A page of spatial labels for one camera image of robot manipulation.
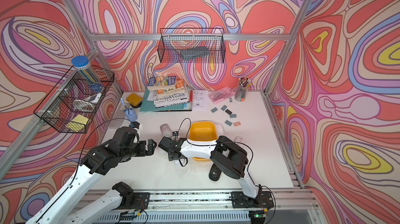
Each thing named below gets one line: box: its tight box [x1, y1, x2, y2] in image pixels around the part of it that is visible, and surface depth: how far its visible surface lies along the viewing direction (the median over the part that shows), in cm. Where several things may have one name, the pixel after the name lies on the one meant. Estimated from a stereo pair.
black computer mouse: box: [208, 163, 222, 182], surface depth 81 cm
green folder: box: [139, 88, 193, 112], surface depth 110 cm
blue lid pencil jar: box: [71, 55, 104, 94], surface depth 76 cm
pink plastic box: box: [208, 86, 235, 105], surface depth 121 cm
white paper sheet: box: [192, 90, 209, 111], surface depth 117 cm
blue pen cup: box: [123, 107, 139, 122], surface depth 101 cm
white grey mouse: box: [159, 123, 173, 138], surface depth 100 cm
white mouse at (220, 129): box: [214, 122, 225, 136], surface depth 98 cm
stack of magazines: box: [146, 76, 191, 109], surface depth 110 cm
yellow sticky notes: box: [64, 114, 90, 133], surface depth 68 cm
